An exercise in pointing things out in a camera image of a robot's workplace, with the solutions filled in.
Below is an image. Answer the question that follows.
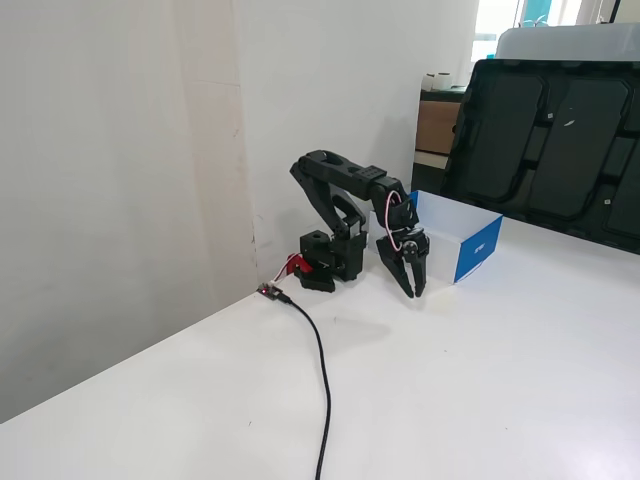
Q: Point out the blue and white cardboard box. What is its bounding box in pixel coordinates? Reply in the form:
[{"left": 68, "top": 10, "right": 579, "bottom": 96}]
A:
[{"left": 408, "top": 189, "right": 504, "bottom": 285}]

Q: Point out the black power cable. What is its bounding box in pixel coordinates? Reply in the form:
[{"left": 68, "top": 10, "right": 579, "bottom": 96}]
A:
[{"left": 278, "top": 291, "right": 333, "bottom": 480}]

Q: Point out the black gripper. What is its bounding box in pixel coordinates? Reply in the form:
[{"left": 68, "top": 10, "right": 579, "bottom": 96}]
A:
[{"left": 375, "top": 226, "right": 432, "bottom": 300}]

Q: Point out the white gripper servo wire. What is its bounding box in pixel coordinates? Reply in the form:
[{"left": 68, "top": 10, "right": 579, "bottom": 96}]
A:
[{"left": 384, "top": 189, "right": 409, "bottom": 257}]

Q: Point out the brown wooden cabinet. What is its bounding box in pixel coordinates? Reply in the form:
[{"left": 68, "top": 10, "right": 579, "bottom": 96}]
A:
[{"left": 411, "top": 86, "right": 464, "bottom": 194}]

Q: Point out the translucent plastic storage bin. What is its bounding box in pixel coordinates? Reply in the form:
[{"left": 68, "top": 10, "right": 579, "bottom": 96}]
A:
[{"left": 494, "top": 21, "right": 640, "bottom": 65}]

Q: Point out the black plastic moulded tray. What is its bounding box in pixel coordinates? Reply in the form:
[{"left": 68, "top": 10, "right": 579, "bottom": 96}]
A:
[{"left": 439, "top": 58, "right": 640, "bottom": 254}]

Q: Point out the red table clamp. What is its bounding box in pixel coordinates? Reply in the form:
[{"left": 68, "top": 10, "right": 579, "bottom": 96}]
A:
[{"left": 278, "top": 253, "right": 315, "bottom": 277}]

